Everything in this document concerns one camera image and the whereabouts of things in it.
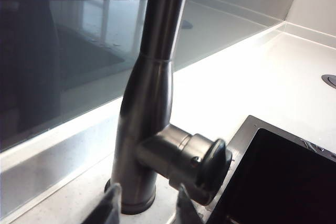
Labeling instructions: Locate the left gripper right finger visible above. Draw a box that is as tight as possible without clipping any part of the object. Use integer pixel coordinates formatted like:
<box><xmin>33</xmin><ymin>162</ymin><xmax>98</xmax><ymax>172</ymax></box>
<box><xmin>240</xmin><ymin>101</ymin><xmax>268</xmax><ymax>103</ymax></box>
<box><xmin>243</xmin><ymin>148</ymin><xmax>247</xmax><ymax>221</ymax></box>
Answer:
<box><xmin>175</xmin><ymin>184</ymin><xmax>209</xmax><ymax>224</ymax></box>

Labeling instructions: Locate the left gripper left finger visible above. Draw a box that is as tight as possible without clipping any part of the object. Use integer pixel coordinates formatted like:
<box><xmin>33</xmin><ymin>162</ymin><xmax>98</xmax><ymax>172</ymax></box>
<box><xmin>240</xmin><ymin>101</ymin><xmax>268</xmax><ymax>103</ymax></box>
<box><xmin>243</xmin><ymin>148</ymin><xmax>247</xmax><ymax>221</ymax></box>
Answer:
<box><xmin>78</xmin><ymin>183</ymin><xmax>123</xmax><ymax>224</ymax></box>

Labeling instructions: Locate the steel faucet lever handle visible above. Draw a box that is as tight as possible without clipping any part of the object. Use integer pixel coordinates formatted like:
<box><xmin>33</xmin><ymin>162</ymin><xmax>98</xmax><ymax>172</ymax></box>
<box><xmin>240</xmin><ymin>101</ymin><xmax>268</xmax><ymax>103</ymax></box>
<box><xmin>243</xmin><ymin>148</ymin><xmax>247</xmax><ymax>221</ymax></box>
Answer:
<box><xmin>135</xmin><ymin>123</ymin><xmax>235</xmax><ymax>207</ymax></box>

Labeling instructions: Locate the black undermount kitchen sink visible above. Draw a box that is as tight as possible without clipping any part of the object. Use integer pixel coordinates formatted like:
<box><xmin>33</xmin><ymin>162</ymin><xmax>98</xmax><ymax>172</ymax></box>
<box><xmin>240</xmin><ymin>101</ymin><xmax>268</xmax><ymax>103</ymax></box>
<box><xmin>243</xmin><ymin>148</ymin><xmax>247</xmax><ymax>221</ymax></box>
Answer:
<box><xmin>206</xmin><ymin>114</ymin><xmax>336</xmax><ymax>224</ymax></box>

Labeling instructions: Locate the stainless steel faucet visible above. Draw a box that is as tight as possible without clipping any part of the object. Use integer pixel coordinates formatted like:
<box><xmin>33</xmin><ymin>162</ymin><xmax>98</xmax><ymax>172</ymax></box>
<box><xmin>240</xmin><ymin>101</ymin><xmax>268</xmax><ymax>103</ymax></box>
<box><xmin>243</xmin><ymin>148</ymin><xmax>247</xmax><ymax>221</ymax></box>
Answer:
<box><xmin>104</xmin><ymin>0</ymin><xmax>194</xmax><ymax>215</ymax></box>

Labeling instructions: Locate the round steel countertop button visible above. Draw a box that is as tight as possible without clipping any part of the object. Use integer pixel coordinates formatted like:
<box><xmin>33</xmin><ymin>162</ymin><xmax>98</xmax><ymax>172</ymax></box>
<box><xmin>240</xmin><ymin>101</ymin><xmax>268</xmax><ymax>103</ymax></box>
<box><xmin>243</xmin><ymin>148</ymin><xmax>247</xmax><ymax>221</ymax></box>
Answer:
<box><xmin>321</xmin><ymin>73</ymin><xmax>336</xmax><ymax>89</ymax></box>

